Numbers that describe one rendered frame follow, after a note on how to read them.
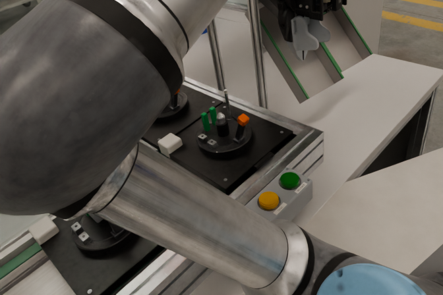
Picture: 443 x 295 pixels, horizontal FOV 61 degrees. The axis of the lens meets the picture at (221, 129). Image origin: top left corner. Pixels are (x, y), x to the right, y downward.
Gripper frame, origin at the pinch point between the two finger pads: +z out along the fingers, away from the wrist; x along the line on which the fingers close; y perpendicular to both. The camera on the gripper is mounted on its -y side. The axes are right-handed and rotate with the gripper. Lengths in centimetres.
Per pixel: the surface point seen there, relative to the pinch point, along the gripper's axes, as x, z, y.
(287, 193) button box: -9.4, 27.3, 3.1
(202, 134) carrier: -9.8, 22.8, -22.0
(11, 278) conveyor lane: -58, 30, -29
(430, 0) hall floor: 340, 123, -94
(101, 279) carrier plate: -46, 26, -10
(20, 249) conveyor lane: -54, 28, -32
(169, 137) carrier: -14.3, 24.3, -29.6
